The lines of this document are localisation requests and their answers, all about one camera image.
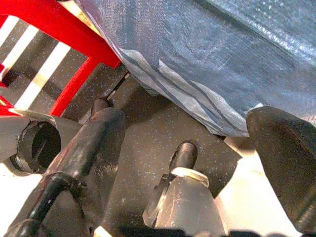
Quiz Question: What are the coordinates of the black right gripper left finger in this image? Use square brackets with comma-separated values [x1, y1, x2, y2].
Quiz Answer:
[4, 98, 127, 237]

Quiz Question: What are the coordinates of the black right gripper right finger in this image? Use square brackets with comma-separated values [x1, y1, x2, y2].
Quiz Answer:
[246, 106, 316, 234]

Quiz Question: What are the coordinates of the thin black white rod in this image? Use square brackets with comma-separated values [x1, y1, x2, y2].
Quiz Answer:
[107, 71, 131, 101]

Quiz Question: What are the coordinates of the silver robot leg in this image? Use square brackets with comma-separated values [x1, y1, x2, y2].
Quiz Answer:
[0, 108, 83, 177]
[142, 140, 224, 237]

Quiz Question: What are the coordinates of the blue striped tarp cover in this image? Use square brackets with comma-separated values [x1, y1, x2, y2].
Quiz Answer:
[75, 0, 316, 138]

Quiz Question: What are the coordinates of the red plastic stool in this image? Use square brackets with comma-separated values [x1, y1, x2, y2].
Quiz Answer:
[0, 0, 121, 117]

